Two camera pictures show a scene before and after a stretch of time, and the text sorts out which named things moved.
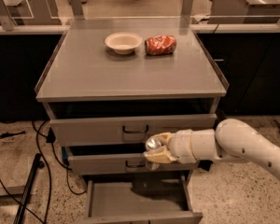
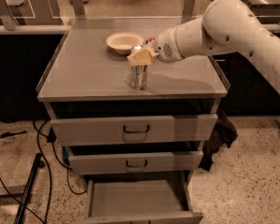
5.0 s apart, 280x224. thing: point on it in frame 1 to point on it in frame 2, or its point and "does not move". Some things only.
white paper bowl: x=123 y=43 does not move
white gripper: x=181 y=146 to x=164 y=46
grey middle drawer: x=123 y=163 does not move
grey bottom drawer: x=142 y=202 does not move
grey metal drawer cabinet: x=109 y=85 does not move
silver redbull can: x=153 y=142 to x=138 y=77
